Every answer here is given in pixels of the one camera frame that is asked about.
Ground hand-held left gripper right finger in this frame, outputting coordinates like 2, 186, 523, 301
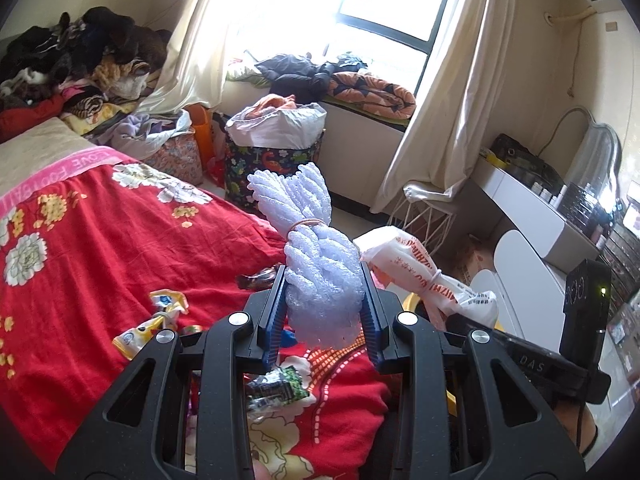
357, 261, 587, 480

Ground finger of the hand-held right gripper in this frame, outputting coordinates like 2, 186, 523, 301
443, 311, 507, 342

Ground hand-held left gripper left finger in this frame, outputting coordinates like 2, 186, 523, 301
55, 266, 289, 480

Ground yellow trash bin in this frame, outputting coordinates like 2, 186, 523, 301
400, 291, 460, 417

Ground white plastic bag red print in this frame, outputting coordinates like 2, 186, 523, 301
359, 226, 500, 328

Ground bubble wrap roll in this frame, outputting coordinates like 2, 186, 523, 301
247, 162, 365, 348

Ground person's right forearm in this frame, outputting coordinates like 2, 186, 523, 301
554, 394, 601, 461

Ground dark brown wrapper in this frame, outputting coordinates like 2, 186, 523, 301
234, 267, 279, 291

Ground cardboard box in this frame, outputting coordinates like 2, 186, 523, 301
451, 232, 497, 287

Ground green silver snack wrapper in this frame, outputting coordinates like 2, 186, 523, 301
243, 365, 312, 414

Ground white chair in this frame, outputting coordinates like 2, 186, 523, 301
470, 229, 572, 342

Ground black cosmetics organizer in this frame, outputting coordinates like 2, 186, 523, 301
554, 179, 640, 313

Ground white vanity desk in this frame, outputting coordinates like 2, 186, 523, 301
469, 154, 602, 267

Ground yellow white snack wrapper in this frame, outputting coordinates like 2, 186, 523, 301
110, 288, 190, 362

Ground dinosaur print laundry basket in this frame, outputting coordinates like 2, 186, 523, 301
222, 132, 326, 214

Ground vanity mirror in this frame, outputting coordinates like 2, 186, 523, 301
562, 106, 624, 222

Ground red floral blanket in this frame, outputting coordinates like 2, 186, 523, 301
0, 159, 401, 480

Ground black bag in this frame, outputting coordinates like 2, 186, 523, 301
489, 133, 567, 187

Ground floral storage box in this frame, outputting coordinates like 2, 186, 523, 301
144, 129, 204, 187

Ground orange bag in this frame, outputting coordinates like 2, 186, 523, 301
187, 103, 217, 177

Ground orange cloth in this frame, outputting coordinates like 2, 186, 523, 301
242, 93, 302, 114

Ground orange patterned quilt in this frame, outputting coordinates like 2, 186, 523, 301
327, 70, 418, 121

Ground cream curtain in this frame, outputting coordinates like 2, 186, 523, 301
134, 0, 253, 117
369, 0, 517, 214

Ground lilac white cloth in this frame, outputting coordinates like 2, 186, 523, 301
84, 109, 194, 162

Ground black jacket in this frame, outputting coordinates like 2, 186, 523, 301
254, 52, 369, 99

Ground beige pillow pink band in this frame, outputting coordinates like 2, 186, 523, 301
0, 117, 124, 211

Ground red garment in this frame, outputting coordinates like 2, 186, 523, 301
0, 99, 68, 143

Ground pile of dark clothes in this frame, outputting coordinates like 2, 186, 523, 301
0, 6, 173, 126

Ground white wire basket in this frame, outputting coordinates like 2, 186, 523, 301
389, 184, 462, 257

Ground wall cable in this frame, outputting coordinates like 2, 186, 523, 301
566, 19, 585, 97

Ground beige wall hose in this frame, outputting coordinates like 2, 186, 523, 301
544, 7, 597, 27

